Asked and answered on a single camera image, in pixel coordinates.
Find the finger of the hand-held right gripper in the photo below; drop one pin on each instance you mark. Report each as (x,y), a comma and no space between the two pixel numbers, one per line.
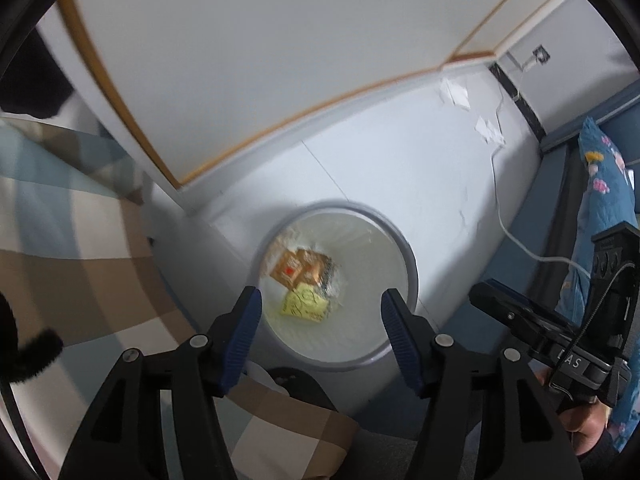
(505,310)

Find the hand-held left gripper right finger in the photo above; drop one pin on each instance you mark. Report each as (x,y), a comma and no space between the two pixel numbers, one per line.
(400,340)

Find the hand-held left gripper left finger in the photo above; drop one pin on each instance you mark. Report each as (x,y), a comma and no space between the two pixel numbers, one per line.
(242,335)

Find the yellow snack packet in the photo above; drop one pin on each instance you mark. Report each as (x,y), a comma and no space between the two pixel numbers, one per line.
(302,305)

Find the brown snack packet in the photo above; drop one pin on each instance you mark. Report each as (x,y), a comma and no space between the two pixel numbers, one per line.
(287,269)
(315,270)

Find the white trash bin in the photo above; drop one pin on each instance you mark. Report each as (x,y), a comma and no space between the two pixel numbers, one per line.
(370,260)

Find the clear printed packet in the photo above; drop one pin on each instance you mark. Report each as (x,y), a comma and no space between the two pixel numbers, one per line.
(331,280)

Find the person's right forearm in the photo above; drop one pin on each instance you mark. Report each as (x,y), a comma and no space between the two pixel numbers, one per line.
(607,460)

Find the person's right hand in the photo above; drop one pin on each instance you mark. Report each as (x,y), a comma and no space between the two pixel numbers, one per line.
(587,430)

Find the blue floral blanket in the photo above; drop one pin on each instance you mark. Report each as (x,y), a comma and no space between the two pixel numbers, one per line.
(600,210)

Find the white paper scrap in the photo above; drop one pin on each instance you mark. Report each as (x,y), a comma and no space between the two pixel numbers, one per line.
(488,130)
(454,92)

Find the checked tablecloth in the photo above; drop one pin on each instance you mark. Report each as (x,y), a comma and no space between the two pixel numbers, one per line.
(75,220)

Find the black fuzzy microphone cover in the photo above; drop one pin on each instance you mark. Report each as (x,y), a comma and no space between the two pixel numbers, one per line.
(27,350)

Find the white wardrobe with wood trim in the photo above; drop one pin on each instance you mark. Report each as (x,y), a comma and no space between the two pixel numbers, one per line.
(250,60)

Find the wall socket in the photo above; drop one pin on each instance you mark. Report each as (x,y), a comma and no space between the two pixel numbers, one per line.
(541,53)

